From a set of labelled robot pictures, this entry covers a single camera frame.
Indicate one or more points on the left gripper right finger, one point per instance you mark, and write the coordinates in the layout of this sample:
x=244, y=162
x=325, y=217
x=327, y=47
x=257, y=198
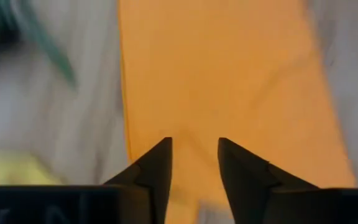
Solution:
x=244, y=177

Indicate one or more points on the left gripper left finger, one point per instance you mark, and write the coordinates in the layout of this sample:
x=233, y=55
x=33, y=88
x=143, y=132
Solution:
x=157, y=168

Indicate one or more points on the orange microfiber towel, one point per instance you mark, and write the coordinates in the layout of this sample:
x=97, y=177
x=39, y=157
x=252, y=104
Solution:
x=213, y=77

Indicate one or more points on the yellow microfiber towel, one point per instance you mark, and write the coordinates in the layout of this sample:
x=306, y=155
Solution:
x=11, y=168

